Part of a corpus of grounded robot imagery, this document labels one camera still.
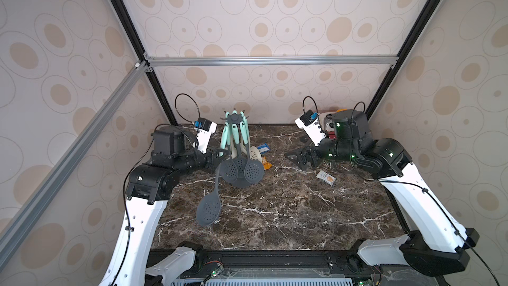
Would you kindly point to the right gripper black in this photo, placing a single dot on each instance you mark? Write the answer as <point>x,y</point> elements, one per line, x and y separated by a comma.
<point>314,155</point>

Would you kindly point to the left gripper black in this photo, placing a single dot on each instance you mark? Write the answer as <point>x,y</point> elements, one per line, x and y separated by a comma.
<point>211,158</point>

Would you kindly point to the grey skimmer mint handle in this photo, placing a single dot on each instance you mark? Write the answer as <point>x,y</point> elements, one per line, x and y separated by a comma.
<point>254,170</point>

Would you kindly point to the grey utensil rack stand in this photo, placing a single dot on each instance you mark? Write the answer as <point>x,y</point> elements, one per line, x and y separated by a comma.
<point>236,118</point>

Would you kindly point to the cream skimmer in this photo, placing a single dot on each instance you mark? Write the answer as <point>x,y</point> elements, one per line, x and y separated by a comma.
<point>230,141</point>

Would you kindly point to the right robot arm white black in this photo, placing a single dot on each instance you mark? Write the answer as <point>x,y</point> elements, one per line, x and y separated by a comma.
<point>437,245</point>

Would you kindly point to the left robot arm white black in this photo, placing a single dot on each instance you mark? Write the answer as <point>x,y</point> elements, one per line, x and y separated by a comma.
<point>147,190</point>

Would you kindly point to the small white card box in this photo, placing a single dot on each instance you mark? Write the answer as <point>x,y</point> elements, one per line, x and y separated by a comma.
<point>325,177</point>

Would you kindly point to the red silver toaster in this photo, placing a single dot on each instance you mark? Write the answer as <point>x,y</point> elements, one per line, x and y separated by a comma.
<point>329,121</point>

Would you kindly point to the blue snack packet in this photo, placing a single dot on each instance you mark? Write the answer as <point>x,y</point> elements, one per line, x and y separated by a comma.
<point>264,148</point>

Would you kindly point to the orange snack packet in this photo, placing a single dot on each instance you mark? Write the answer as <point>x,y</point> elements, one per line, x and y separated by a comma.
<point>266,165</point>

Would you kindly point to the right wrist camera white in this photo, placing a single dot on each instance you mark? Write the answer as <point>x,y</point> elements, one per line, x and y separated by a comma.
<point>310,123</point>

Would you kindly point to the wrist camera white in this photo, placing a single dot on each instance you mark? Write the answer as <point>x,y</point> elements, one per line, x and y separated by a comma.
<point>205,129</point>
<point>310,123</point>

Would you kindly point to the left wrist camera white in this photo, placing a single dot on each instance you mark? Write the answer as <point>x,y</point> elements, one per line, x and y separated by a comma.
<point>205,129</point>

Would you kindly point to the aluminium frame bar horizontal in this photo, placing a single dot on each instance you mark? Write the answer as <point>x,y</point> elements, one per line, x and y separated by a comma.
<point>273,60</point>

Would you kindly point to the aluminium frame bar left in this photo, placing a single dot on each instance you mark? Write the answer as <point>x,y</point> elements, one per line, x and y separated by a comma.
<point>39,201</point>

